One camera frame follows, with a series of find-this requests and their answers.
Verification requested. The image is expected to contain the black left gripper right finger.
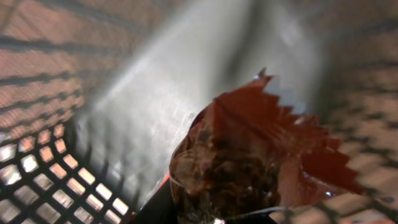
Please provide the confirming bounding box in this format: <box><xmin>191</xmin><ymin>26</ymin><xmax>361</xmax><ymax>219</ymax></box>
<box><xmin>225</xmin><ymin>213</ymin><xmax>277</xmax><ymax>224</ymax></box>

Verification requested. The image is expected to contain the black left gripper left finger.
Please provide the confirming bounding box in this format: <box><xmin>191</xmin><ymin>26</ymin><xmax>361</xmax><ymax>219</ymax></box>
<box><xmin>129</xmin><ymin>179</ymin><xmax>177</xmax><ymax>224</ymax></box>

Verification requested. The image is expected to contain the red candy bar wrapper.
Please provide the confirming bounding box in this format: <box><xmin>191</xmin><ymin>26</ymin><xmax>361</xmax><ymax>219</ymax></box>
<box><xmin>169</xmin><ymin>70</ymin><xmax>364</xmax><ymax>223</ymax></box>

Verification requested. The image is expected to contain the grey plastic basket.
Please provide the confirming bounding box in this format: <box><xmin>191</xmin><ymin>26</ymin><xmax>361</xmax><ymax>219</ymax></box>
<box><xmin>1</xmin><ymin>0</ymin><xmax>397</xmax><ymax>223</ymax></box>

